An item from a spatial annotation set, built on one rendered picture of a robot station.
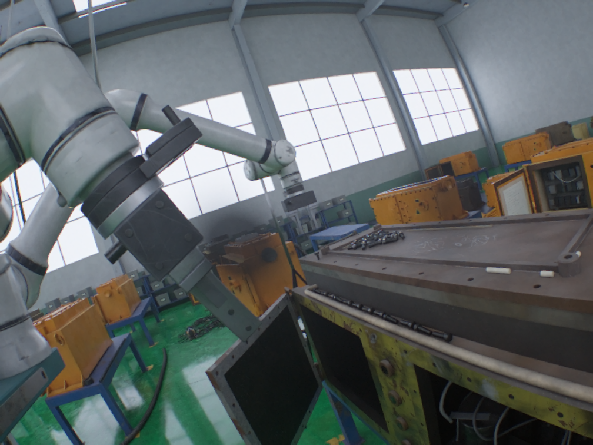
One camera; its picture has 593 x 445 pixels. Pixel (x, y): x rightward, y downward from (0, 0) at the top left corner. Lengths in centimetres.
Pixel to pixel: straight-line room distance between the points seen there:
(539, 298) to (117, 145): 57
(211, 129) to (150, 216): 75
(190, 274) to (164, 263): 2
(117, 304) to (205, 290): 611
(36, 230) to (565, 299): 119
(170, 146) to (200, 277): 11
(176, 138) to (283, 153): 77
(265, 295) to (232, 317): 294
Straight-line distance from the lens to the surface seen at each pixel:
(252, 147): 100
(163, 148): 27
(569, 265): 57
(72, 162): 26
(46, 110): 28
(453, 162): 1163
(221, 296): 27
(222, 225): 975
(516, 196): 320
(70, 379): 361
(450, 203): 462
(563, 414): 55
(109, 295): 630
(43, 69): 29
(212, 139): 96
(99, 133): 26
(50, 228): 100
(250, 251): 320
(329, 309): 109
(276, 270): 322
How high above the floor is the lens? 161
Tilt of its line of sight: 4 degrees down
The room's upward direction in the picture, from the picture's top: 19 degrees counter-clockwise
